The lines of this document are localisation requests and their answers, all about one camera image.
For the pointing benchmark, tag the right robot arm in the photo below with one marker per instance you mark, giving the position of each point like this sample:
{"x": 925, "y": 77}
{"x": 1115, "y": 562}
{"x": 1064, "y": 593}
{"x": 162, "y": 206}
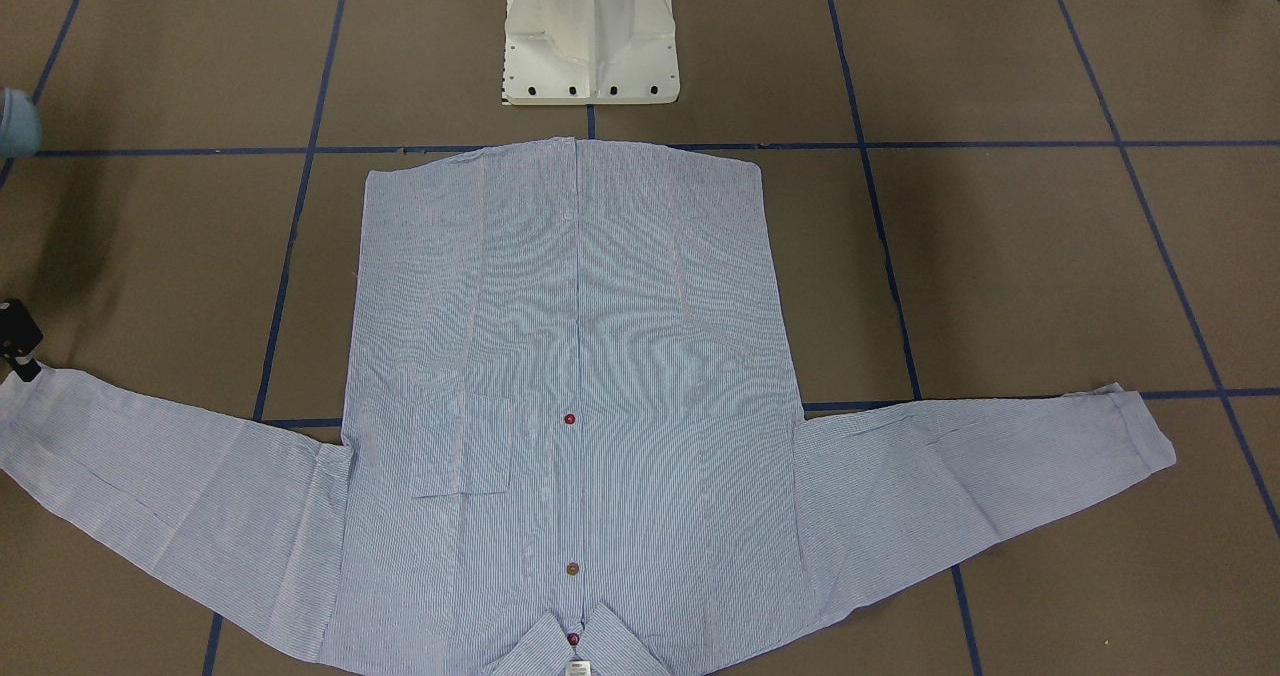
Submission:
{"x": 21, "y": 136}

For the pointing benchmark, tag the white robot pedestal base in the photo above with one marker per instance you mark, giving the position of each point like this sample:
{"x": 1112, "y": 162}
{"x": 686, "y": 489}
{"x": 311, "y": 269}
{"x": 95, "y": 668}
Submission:
{"x": 590, "y": 52}

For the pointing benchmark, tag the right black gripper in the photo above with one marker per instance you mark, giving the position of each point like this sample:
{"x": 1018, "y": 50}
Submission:
{"x": 17, "y": 338}

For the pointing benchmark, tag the blue striped button shirt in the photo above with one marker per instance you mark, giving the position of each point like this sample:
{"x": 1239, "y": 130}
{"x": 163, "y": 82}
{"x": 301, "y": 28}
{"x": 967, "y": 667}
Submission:
{"x": 572, "y": 440}

